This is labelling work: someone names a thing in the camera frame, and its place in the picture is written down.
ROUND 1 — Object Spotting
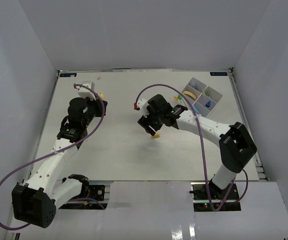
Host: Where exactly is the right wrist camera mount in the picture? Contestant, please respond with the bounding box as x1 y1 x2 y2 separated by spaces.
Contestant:
134 98 149 118

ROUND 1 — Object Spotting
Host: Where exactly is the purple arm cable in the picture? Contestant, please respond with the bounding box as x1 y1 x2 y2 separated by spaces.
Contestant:
0 83 106 231
135 84 249 213

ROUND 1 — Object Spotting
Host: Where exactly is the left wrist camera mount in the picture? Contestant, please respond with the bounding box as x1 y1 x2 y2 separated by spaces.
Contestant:
74 81 96 101

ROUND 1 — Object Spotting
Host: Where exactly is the white divided organizer box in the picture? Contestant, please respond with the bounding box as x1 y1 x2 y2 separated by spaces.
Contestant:
182 77 223 118

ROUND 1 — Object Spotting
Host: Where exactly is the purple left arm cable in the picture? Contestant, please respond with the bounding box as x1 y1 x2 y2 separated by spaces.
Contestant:
0 83 106 231

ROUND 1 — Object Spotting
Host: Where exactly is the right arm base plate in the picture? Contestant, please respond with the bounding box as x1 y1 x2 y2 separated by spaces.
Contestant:
189 183 242 213

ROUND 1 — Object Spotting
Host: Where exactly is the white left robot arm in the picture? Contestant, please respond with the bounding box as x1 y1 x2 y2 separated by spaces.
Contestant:
11 97 108 228

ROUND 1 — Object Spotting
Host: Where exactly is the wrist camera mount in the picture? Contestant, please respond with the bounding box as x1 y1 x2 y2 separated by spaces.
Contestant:
134 98 149 118
74 81 96 101

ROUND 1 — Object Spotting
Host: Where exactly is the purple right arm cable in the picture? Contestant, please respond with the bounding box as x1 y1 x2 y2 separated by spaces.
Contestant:
135 84 249 213

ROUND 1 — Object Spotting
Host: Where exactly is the blue capped small marker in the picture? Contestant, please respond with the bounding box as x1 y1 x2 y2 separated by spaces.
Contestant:
205 100 213 109

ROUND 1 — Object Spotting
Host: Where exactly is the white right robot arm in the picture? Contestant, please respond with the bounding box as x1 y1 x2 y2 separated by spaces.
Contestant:
134 94 257 200

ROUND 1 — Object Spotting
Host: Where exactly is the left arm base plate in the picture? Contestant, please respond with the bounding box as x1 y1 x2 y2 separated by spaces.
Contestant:
60 185 110 210

